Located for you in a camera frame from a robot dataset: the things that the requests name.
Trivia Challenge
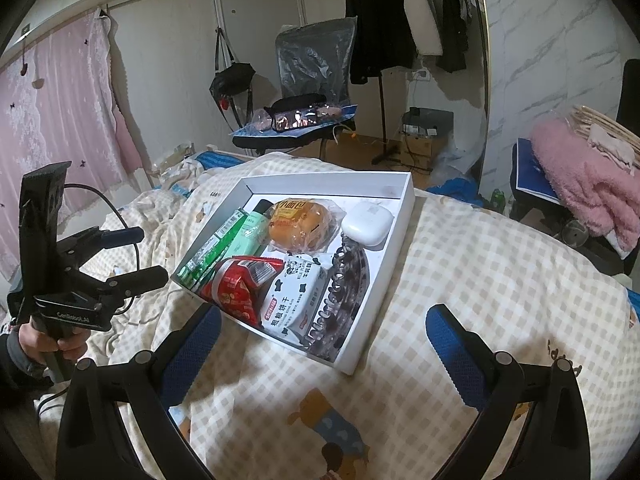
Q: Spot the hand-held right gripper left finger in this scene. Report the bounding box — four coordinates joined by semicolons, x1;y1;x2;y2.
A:
56;302;223;480

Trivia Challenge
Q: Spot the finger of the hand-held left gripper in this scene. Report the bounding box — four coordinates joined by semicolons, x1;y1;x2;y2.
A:
97;226;146;250
102;266;170;297

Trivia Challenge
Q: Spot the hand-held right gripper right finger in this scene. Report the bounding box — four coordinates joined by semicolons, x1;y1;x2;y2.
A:
425;304;592;480

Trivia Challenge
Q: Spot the long green box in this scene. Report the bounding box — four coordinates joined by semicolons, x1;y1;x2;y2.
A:
176;208;249;289

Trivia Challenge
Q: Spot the red snack packet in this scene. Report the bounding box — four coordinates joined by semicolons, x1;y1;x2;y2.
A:
197;255;286;328

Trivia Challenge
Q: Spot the green tube with black cap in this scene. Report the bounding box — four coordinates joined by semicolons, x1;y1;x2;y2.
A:
220;199;275;261

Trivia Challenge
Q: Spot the cow-print biscuit packet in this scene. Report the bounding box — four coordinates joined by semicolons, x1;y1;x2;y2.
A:
260;255;331;346

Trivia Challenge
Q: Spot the clear hair claw clip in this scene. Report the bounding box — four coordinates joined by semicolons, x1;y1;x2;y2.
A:
305;240;368;361

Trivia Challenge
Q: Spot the white cardboard box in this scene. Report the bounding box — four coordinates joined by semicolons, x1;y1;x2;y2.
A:
170;171;416;376

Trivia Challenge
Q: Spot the white earbuds case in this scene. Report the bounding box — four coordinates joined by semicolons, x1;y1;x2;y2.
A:
341;201;396;248

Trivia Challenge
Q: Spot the bread bun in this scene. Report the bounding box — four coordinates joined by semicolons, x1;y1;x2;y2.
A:
267;199;346;256

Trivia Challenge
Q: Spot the person's left forearm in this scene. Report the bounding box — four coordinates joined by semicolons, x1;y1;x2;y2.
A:
0;332;56;401

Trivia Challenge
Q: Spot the person's left hand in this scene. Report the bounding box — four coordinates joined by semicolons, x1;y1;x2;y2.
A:
17;310;88;366

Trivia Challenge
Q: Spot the pink curtain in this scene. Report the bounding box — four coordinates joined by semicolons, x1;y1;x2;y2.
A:
0;7;146;281

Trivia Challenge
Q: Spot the blue cloth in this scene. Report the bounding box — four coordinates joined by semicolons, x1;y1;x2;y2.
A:
194;150;253;171

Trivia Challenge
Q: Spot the blue plastic bag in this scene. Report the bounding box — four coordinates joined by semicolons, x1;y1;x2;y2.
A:
427;177;483;206

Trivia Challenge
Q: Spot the black handbag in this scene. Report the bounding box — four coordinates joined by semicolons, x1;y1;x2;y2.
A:
210;27;256;111

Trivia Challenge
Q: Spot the blue folder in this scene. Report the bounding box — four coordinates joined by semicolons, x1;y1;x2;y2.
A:
515;138;563;206

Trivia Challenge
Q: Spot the brown cardboard box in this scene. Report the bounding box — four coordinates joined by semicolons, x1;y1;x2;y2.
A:
397;130;448;171

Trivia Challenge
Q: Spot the pink fluffy blanket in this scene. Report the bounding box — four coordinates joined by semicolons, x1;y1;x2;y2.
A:
529;119;640;251

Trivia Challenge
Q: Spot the black clothes rack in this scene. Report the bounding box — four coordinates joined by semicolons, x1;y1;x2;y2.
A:
340;0;481;165

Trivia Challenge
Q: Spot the beige cloth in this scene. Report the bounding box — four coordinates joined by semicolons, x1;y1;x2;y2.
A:
587;125;638;176

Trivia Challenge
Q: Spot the office chair with plastic cover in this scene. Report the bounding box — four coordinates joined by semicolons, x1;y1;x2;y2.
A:
232;17;361;161

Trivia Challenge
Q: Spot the wicker basket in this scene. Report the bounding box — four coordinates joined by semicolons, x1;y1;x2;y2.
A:
565;105;640;153

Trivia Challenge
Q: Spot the black chair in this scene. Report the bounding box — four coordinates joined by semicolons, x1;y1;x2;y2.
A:
616;59;640;136

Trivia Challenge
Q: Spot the black jacket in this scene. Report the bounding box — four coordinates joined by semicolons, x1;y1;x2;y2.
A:
436;0;471;73

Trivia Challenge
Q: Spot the white garment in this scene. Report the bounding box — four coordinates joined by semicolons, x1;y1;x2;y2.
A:
404;0;445;57

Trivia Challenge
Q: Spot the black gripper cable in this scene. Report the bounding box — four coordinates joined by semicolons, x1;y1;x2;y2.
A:
62;183;141;311

